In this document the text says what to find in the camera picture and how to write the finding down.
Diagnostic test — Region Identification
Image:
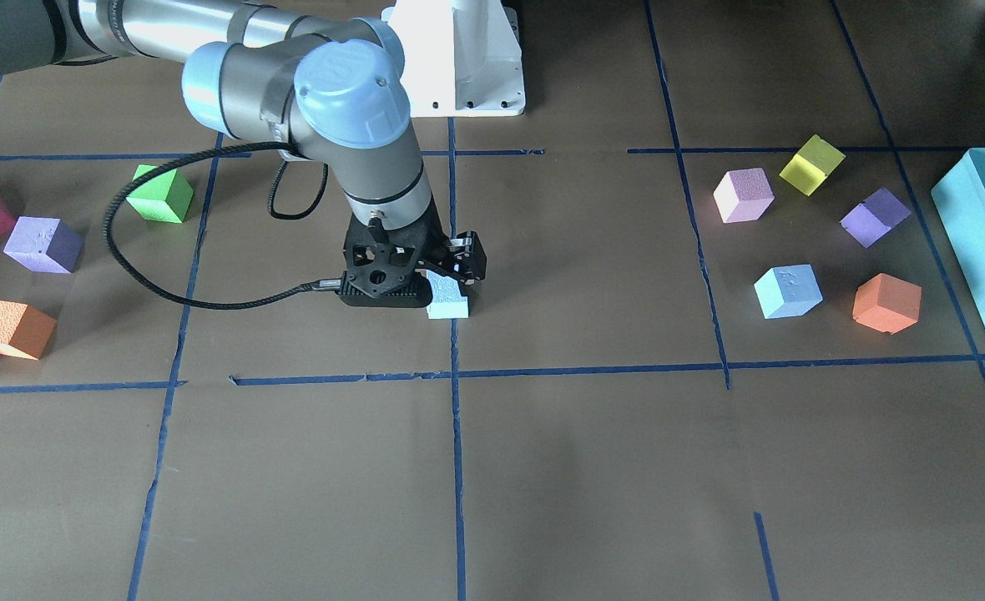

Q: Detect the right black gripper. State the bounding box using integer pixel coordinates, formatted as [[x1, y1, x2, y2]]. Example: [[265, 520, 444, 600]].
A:
[[405, 195, 487, 289]]

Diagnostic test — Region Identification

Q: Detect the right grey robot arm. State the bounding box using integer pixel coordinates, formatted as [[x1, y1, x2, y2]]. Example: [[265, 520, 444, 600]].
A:
[[0, 1, 487, 307]]

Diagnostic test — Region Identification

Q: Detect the purple block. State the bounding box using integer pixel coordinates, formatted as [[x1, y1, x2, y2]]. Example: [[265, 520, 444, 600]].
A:
[[2, 216, 84, 274], [839, 187, 912, 250]]

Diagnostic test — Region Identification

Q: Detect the orange block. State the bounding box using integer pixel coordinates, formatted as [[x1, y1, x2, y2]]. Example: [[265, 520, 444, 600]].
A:
[[851, 273, 922, 334], [0, 300, 57, 361]]

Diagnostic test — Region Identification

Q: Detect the yellow block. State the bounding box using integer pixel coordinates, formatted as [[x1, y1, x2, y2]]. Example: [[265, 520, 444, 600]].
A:
[[779, 134, 846, 195]]

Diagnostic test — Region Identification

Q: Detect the pink block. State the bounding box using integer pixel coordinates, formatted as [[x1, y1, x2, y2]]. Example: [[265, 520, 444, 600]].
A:
[[713, 168, 775, 224]]

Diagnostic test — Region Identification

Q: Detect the green block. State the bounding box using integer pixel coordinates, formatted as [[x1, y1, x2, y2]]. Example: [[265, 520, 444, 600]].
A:
[[125, 170, 194, 224]]

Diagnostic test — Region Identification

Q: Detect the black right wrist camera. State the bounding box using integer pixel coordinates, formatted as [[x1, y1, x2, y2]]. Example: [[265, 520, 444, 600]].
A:
[[336, 216, 432, 309]]

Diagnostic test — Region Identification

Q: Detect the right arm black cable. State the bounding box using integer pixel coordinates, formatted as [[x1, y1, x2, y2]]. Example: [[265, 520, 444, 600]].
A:
[[103, 140, 345, 311]]

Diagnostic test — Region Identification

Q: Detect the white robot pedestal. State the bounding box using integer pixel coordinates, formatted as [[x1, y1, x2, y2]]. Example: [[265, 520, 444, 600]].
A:
[[381, 1, 527, 119]]

